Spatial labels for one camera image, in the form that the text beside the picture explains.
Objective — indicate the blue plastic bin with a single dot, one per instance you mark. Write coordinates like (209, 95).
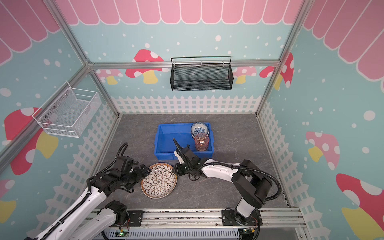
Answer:
(165, 146)

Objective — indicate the red transparent plastic cup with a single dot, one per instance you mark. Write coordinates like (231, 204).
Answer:
(201, 142)

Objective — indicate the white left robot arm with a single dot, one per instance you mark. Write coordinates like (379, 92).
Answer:
(123, 173)

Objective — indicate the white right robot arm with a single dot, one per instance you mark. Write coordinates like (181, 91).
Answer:
(255, 186)

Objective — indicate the brown floral pattern plate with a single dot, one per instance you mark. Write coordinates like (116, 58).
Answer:
(160, 182)

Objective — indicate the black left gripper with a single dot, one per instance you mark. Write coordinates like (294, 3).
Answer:
(139, 176)

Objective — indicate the blue floral ceramic bowl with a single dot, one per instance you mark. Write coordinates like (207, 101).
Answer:
(199, 128)

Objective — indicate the black mesh wall basket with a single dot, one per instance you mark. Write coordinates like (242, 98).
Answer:
(212, 73)

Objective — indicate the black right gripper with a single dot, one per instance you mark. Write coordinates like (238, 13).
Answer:
(186, 158)

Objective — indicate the white wire wall basket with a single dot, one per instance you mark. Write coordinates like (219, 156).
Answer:
(68, 112)

